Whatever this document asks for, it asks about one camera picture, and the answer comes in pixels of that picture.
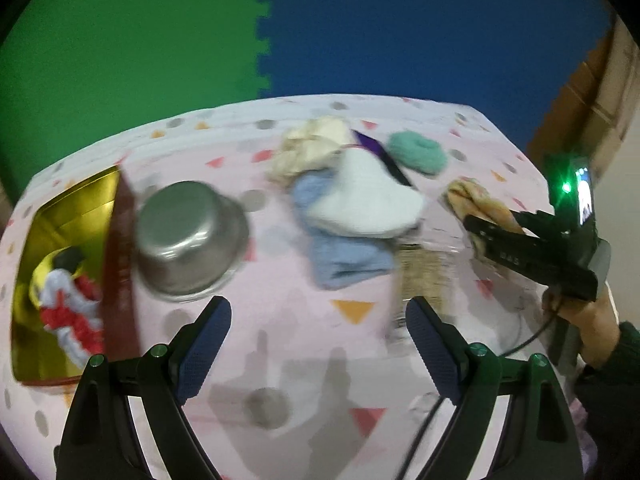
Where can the white towel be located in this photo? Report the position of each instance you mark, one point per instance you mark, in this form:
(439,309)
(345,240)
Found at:
(365,200)

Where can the brown cardboard box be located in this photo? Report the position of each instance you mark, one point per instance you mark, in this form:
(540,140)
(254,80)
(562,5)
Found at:
(600,100)

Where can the beige patterned cloth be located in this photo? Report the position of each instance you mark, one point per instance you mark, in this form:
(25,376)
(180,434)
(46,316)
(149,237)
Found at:
(475,197)

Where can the cream cloth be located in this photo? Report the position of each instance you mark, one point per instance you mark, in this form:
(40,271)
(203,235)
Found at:
(310,147)

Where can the stainless steel bowl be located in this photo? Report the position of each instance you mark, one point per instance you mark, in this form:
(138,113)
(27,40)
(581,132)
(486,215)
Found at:
(190,240)

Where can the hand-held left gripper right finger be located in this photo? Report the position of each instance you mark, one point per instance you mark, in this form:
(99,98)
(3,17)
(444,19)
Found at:
(435,350)

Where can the transparent plastic packet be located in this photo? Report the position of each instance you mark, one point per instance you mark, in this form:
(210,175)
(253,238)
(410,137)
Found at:
(425,275)

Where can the red and gold tin box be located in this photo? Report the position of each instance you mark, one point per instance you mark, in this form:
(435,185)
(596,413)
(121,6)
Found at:
(60,210)

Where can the light blue cloth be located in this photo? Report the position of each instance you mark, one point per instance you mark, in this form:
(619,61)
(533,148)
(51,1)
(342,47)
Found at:
(345,260)

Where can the green foam mat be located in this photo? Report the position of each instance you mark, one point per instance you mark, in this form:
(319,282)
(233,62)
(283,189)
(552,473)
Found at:
(125,50)

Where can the person's right hand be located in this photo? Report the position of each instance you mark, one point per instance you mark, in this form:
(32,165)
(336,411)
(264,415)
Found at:
(592,325)

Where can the blue foam mat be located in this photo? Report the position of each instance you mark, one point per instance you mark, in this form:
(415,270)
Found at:
(425,30)

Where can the pink printed tablecloth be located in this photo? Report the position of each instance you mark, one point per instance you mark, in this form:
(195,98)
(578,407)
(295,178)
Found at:
(300,340)

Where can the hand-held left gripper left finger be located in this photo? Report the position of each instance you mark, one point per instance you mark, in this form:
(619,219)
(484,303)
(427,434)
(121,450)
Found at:
(205,345)

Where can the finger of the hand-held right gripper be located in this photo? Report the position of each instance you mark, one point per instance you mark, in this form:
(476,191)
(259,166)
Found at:
(525,255)
(542,222)

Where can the black and purple packet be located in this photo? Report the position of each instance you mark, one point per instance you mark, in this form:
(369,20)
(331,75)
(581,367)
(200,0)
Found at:
(372,145)

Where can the teal fluffy scrunchie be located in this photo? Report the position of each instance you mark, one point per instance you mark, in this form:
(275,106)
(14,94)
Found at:
(417,152)

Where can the person's right forearm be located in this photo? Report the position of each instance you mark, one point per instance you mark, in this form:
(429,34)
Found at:
(612,400)

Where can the red and white cloth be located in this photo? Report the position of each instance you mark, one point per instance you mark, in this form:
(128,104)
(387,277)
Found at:
(75,310)

